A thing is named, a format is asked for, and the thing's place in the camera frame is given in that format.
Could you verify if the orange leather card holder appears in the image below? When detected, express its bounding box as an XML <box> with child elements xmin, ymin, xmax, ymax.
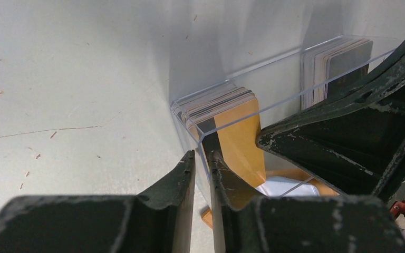
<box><xmin>200</xmin><ymin>168</ymin><xmax>340</xmax><ymax>229</ymax></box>

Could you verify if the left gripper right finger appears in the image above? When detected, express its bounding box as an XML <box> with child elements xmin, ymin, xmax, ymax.
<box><xmin>208</xmin><ymin>151</ymin><xmax>405</xmax><ymax>252</ymax></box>

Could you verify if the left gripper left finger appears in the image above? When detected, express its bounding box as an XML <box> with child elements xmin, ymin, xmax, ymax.
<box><xmin>0</xmin><ymin>150</ymin><xmax>195</xmax><ymax>252</ymax></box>

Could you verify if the black credit card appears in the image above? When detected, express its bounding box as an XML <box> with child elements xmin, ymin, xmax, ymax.
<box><xmin>322</xmin><ymin>38</ymin><xmax>373</xmax><ymax>99</ymax></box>

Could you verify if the clear plastic card tray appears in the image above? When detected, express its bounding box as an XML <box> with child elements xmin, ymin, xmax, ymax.
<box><xmin>171</xmin><ymin>35</ymin><xmax>400</xmax><ymax>204</ymax></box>

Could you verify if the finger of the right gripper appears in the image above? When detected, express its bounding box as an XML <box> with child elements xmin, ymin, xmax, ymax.
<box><xmin>256</xmin><ymin>14</ymin><xmax>405</xmax><ymax>231</ymax></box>

